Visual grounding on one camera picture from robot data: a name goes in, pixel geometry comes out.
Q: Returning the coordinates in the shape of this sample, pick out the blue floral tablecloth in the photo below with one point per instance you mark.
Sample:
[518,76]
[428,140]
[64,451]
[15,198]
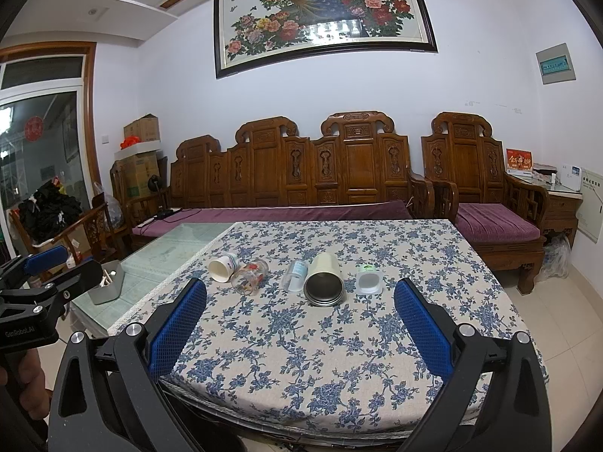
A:
[349,372]

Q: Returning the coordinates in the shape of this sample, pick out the grey electrical panel box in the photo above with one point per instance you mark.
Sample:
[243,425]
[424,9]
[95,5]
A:
[555,65]

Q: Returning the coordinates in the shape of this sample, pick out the wooden chair at left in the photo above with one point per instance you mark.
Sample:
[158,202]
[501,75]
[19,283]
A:
[91,236]

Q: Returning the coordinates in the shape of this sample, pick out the orange red object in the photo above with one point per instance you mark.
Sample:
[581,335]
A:
[130,141]

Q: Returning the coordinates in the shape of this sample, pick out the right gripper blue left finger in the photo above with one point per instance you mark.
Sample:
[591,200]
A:
[135,360]

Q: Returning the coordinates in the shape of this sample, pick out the purple armchair cushion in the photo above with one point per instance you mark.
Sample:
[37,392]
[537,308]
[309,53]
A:
[492,223]

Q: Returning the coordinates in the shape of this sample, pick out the clear glass red print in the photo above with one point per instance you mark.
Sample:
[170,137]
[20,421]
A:
[248,279]

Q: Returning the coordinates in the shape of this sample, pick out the carved wooden sofa bench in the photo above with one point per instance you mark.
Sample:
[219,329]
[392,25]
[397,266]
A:
[358,159]

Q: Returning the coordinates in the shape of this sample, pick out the purple bench cushion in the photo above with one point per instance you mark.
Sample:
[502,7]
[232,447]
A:
[154,228]

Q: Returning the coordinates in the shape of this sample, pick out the black clothes pile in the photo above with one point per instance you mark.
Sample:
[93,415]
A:
[48,212]

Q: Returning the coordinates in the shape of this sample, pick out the grey metal ashtray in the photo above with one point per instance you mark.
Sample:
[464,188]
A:
[110,286]

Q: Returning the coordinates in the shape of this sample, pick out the red gift box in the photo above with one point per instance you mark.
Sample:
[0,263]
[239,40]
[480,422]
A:
[519,160]

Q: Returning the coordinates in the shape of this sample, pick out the white paper cup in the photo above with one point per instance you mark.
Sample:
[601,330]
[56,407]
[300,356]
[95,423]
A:
[223,267]

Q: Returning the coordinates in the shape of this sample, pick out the white router device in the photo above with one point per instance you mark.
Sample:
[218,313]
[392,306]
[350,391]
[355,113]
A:
[570,177]

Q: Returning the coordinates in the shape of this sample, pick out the plastic bag under table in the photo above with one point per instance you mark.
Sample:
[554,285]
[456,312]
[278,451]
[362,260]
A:
[556,263]

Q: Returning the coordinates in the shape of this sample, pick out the person's left hand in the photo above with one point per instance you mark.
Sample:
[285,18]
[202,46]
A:
[30,377]

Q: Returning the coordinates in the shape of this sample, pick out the cardboard box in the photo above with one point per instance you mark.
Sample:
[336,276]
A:
[135,172]
[145,128]

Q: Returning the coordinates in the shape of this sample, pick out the upper cardboard box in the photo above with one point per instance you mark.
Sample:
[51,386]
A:
[145,128]

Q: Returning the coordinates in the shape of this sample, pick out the small black desk fan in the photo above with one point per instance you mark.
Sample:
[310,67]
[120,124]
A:
[156,187]

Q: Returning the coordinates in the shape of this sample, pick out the framed peacock flower painting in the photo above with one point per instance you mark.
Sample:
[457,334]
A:
[253,33]

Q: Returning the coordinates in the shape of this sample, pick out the carved wooden armchair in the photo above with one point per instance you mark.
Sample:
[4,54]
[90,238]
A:
[465,164]

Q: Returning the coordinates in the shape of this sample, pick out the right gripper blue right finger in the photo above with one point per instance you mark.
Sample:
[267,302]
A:
[459,356]

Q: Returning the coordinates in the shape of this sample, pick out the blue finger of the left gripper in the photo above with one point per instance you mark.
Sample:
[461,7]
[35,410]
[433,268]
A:
[17,271]
[69,285]

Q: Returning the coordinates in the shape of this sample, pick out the wooden side table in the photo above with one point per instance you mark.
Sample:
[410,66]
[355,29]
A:
[549,208]

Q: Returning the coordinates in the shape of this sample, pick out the white green-lid container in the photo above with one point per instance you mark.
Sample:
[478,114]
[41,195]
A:
[369,280]

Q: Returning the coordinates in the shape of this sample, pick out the glass balcony door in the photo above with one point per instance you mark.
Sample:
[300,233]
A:
[47,127]

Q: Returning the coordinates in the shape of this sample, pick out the lower cardboard box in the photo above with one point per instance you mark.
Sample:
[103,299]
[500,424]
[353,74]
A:
[135,172]

